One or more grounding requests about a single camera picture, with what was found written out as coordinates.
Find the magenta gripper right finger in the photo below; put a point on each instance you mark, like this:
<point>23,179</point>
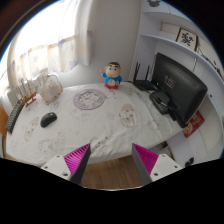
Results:
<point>152,167</point>

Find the wooden model ship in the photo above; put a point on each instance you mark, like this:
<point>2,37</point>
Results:
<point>27,95</point>

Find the black computer monitor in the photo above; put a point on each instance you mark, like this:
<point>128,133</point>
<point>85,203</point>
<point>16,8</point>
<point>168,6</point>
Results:
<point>179,92</point>

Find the cartoon boy figurine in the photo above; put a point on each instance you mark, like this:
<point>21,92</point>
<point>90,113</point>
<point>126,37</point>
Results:
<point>112,75</point>

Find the black wifi router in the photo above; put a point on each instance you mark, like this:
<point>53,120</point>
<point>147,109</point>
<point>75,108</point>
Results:
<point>144,85</point>

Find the white patterned tablecloth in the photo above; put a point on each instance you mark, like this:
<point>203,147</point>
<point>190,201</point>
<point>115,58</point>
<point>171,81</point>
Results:
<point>126,117</point>

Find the round purple patterned mat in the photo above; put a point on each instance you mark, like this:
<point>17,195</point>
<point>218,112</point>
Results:
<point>88,99</point>

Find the black keyboard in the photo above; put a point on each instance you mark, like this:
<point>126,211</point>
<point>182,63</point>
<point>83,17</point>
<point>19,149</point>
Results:
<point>14,116</point>

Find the white curtain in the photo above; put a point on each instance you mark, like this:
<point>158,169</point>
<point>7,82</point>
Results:
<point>56,39</point>

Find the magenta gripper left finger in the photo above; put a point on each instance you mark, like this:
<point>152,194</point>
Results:
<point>70,167</point>

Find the white shelf unit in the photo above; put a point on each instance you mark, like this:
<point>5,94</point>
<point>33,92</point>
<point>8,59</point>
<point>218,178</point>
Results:
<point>158,28</point>

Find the black computer mouse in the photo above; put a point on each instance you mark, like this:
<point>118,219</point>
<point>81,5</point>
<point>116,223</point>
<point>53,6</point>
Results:
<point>48,119</point>

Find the red booklet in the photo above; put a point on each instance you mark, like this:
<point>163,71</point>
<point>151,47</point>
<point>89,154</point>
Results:
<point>194,123</point>

